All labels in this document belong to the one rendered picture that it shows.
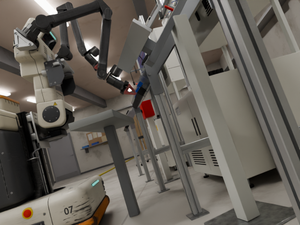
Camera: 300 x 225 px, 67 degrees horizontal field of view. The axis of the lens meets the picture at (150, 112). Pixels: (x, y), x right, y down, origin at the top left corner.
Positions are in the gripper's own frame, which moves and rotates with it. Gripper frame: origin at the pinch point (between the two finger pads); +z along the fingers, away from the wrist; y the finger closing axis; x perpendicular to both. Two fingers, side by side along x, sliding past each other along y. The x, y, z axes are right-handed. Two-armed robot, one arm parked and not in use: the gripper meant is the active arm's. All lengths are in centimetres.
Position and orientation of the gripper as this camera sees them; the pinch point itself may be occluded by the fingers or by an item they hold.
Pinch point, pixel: (135, 93)
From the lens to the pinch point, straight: 147.9
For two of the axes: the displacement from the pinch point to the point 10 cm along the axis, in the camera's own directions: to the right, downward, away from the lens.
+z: 8.7, 4.9, 0.6
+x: -4.6, 8.6, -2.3
